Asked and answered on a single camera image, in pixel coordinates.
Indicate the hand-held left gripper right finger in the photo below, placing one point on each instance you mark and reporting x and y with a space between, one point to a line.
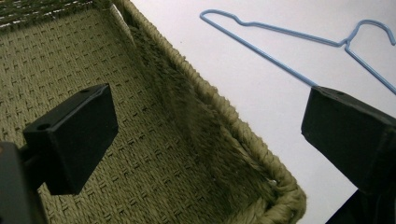
351 140

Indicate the green woven basket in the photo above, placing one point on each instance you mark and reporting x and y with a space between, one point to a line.
130 124

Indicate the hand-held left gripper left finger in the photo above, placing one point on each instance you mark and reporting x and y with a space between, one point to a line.
71 140

